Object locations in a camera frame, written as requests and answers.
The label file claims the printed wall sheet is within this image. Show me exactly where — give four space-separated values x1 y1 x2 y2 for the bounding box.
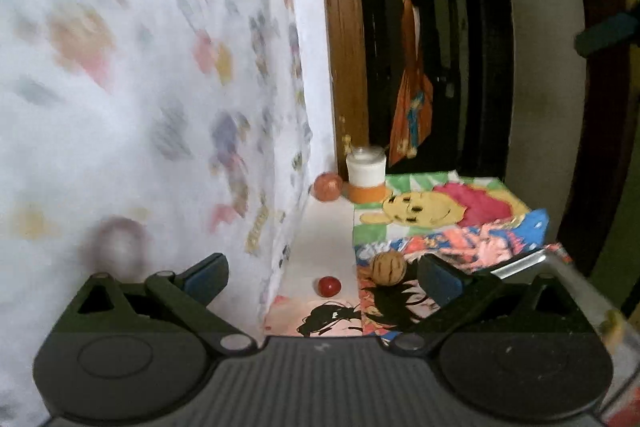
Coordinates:
0 0 314 413

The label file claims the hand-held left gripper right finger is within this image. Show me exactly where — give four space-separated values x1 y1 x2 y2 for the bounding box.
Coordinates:
390 253 594 354

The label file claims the light wooden door frame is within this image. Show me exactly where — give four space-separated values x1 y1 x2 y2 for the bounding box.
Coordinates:
317 0 372 154

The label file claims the small striped yellow melon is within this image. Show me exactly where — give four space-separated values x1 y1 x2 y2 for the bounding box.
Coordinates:
370 250 407 286

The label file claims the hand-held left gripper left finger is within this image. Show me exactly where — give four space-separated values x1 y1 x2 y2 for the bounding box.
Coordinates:
52 253 257 354

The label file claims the orange hanging figure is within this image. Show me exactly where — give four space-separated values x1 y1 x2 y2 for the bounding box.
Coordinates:
389 0 437 164

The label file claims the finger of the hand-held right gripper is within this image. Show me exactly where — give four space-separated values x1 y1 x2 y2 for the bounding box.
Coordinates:
574 12 640 58

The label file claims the white and orange jar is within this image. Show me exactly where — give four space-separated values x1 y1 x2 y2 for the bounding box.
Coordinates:
346 146 389 203

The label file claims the colourful cartoon printed cloth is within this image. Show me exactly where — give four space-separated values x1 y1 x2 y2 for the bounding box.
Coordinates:
352 170 576 339

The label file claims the red apple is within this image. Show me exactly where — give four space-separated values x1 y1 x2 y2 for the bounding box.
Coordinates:
313 172 345 203

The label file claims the metal tray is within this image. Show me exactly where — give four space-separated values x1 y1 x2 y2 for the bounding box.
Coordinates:
492 248 640 415

